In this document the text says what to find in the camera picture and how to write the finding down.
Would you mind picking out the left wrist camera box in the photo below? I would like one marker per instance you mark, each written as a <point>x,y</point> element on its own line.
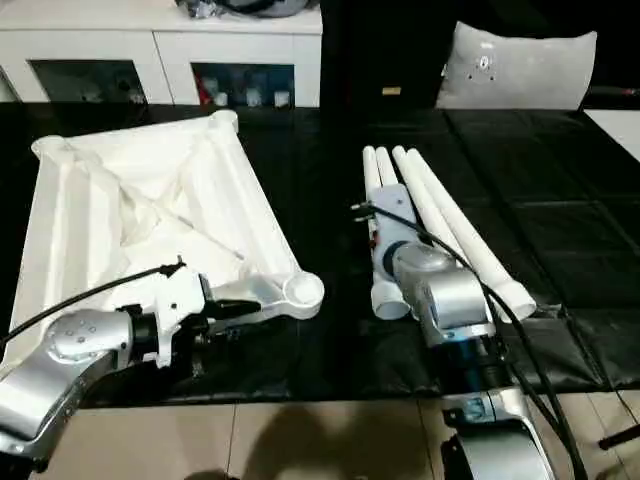
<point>175,310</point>

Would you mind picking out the dark clutter pile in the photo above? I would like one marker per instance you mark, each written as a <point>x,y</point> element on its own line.
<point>205,9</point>

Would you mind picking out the black stand leg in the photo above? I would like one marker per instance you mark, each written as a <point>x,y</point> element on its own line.
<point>620,434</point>

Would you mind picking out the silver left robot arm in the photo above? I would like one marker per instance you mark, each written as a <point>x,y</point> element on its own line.
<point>60,360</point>

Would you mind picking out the white plastic table top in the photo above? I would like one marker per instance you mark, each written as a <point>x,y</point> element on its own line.
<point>150,200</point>

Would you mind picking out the white sideboard with glass doors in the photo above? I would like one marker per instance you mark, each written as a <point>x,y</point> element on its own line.
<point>150,45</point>

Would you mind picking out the black cabinet with gold label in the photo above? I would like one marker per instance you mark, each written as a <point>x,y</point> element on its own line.
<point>380,45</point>

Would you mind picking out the grey helmet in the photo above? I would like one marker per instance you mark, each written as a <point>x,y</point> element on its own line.
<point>290,7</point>

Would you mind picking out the grey cushion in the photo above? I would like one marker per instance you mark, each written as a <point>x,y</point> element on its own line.
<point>515,65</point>

